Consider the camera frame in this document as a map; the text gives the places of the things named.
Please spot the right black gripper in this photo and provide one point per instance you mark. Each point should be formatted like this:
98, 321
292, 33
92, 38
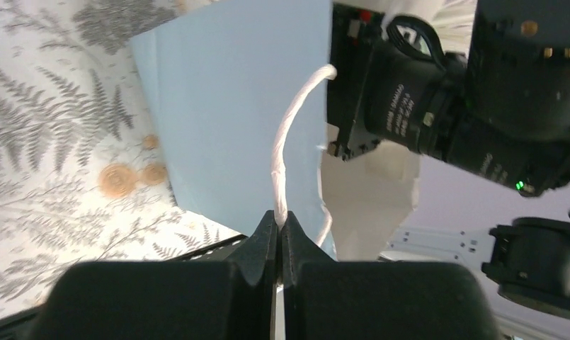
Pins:
387, 77

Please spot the light blue paper bag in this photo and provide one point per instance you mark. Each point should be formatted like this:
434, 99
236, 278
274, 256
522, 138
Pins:
218, 81

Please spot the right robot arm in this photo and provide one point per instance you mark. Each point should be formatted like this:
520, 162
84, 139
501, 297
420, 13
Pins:
500, 112

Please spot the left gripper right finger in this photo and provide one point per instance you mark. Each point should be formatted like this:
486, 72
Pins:
328, 299

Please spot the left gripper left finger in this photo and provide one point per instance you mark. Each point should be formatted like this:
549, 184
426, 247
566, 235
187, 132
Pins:
228, 299

